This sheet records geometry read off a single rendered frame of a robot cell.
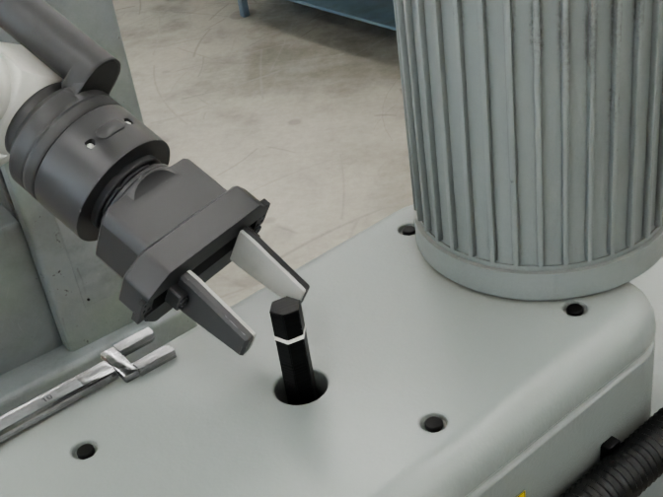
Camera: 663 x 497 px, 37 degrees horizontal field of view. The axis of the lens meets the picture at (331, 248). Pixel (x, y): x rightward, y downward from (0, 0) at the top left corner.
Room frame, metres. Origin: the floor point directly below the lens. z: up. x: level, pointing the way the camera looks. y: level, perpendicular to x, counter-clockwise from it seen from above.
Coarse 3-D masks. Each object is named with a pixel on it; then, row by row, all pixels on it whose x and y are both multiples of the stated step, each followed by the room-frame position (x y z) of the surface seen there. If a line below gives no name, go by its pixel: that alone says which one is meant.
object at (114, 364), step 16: (144, 336) 0.59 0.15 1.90; (112, 352) 0.58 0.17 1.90; (128, 352) 0.58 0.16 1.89; (160, 352) 0.57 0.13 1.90; (96, 368) 0.56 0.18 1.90; (112, 368) 0.56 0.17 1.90; (128, 368) 0.56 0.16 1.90; (144, 368) 0.56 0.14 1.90; (64, 384) 0.55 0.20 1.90; (80, 384) 0.55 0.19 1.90; (96, 384) 0.55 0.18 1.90; (32, 400) 0.54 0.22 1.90; (48, 400) 0.53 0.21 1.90; (64, 400) 0.53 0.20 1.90; (0, 416) 0.53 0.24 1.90; (16, 416) 0.52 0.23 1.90; (32, 416) 0.52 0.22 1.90; (48, 416) 0.52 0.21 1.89; (0, 432) 0.51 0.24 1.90; (16, 432) 0.51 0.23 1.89
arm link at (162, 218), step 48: (96, 144) 0.59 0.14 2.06; (144, 144) 0.60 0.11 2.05; (48, 192) 0.59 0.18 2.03; (96, 192) 0.57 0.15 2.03; (144, 192) 0.58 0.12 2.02; (192, 192) 0.59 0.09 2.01; (240, 192) 0.59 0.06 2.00; (96, 240) 0.60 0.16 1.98; (144, 240) 0.54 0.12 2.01; (192, 240) 0.55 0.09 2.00; (144, 288) 0.52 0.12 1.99
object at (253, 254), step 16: (240, 240) 0.57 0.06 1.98; (256, 240) 0.57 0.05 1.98; (240, 256) 0.58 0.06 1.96; (256, 256) 0.57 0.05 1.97; (272, 256) 0.56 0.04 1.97; (256, 272) 0.57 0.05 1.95; (272, 272) 0.56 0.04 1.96; (288, 272) 0.55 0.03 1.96; (272, 288) 0.56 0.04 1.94; (288, 288) 0.55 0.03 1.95; (304, 288) 0.54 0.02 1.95
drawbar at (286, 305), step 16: (272, 304) 0.52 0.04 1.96; (288, 304) 0.52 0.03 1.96; (272, 320) 0.51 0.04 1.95; (288, 320) 0.51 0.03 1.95; (288, 336) 0.51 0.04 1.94; (288, 352) 0.51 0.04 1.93; (304, 352) 0.51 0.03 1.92; (288, 368) 0.51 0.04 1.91; (304, 368) 0.51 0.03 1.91; (288, 384) 0.51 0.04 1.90; (304, 384) 0.51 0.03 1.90; (288, 400) 0.51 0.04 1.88; (304, 400) 0.51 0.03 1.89
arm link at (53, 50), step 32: (0, 0) 0.68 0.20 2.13; (32, 0) 0.68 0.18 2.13; (32, 32) 0.66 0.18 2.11; (64, 32) 0.66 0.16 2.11; (0, 64) 0.63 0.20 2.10; (32, 64) 0.66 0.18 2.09; (64, 64) 0.64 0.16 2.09; (96, 64) 0.63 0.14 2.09; (0, 96) 0.62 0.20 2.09; (32, 96) 0.63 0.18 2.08; (64, 96) 0.62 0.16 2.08; (96, 96) 0.63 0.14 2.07; (0, 128) 0.62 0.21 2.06; (32, 128) 0.60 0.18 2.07; (64, 128) 0.60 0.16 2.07; (32, 160) 0.60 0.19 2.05; (32, 192) 0.60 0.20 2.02
